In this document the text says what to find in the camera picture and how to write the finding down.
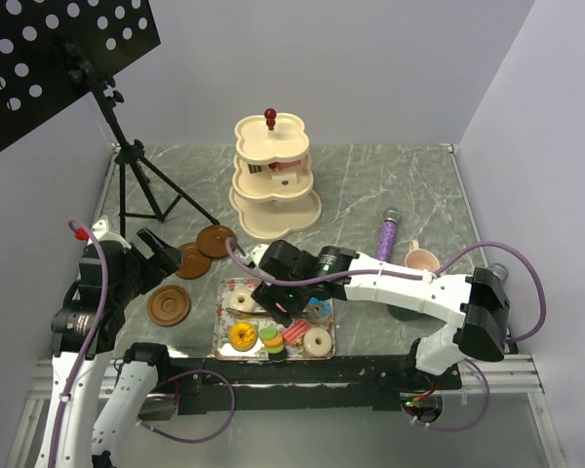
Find white cake slice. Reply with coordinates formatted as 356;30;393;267
271;172;298;189

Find pink cake slice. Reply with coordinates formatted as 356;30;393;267
277;160;302;172

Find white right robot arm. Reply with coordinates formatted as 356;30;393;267
250;240;510;389

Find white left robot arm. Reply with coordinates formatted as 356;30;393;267
36;219;182;467

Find red striped cake slice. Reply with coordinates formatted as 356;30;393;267
282;319;311;345

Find brown wooden saucer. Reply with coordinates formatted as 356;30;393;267
175;242;212;280
196;224;236;259
147;285;191;327

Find blue glazed donut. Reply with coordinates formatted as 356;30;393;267
304;297;332;324

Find stacked colourful macarons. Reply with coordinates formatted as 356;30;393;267
258;326;288;363

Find white glazed donut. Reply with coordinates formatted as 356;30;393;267
227;289;259;311

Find floral serving tray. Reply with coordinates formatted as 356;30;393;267
213;278;335;361

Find cream glazed donut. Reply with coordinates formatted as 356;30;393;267
303;328;332;358

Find yellow glazed donut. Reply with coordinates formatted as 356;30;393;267
228;322;257;352

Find purple glitter microphone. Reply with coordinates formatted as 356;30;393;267
375;207;401;261

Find cream three-tier cake stand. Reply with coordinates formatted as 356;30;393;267
229;108;323;242

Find dark green mug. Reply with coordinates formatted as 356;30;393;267
387;305;421;322

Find pink cup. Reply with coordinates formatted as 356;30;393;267
404;240;440;272

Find red glitter microphone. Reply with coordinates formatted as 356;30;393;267
488;263;508;283

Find black perforated music stand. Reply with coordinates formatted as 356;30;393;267
0;1;218;224

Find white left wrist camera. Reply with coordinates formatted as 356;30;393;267
68;214;131;249

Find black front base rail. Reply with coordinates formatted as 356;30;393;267
172;355;429;415

